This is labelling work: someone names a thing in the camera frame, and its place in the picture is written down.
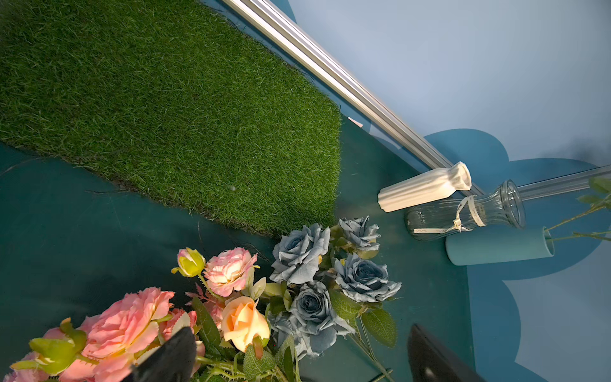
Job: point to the pink flower bouquet pile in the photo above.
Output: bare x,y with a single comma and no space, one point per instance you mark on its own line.
233,336

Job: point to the horizontal aluminium frame bar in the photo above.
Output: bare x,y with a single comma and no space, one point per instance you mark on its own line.
269,20

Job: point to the white ribbed ceramic vase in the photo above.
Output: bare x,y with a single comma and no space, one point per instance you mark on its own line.
427,187

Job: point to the pink rose spray stem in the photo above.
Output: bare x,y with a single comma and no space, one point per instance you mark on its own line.
599,201

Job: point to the blue grey fabric flowers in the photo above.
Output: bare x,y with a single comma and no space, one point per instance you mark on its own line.
325,286

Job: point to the clear glass vase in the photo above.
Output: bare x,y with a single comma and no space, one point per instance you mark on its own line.
447,217

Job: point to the teal cylinder vase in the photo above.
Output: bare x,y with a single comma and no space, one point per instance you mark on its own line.
496,244

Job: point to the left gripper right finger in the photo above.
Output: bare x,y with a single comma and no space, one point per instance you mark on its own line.
431,361

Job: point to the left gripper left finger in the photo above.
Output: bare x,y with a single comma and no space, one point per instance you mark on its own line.
174,361

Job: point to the green artificial grass mat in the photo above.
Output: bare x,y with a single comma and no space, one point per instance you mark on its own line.
169,99

